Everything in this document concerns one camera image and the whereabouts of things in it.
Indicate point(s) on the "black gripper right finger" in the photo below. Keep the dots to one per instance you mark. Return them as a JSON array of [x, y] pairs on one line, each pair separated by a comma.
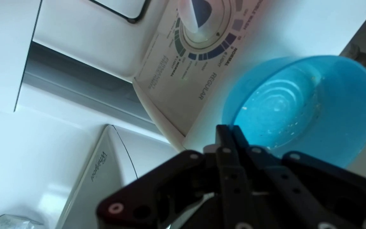
[[318, 186]]

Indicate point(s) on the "white Whirlpool dryer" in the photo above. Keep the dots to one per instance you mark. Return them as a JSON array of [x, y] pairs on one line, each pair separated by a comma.
[[22, 148]]

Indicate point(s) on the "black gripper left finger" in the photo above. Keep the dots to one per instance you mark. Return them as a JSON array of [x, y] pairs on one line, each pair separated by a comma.
[[149, 186]]

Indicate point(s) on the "white flat board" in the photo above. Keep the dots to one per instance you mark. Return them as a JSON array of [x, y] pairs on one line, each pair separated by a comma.
[[6, 51]]

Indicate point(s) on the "white washing machine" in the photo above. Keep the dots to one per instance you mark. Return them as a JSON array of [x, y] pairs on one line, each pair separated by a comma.
[[276, 29]]

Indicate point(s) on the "blue plastic cup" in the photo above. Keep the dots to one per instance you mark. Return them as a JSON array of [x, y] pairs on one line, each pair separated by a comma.
[[298, 106]]

